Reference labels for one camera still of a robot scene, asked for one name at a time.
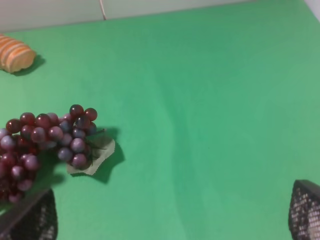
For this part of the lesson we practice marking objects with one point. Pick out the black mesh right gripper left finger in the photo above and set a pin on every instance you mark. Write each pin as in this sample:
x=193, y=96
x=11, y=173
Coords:
x=33, y=218

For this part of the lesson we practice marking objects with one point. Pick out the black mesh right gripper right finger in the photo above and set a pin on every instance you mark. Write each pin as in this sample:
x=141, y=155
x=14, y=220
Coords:
x=304, y=211

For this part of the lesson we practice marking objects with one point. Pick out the red purple grape bunch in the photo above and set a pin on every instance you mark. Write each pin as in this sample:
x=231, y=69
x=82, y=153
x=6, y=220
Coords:
x=74, y=138

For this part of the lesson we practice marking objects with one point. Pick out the green table cloth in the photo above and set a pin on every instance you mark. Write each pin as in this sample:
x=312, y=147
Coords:
x=215, y=113

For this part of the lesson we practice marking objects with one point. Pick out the sliced orange bread loaf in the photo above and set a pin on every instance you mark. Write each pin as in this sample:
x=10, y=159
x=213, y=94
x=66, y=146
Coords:
x=15, y=55

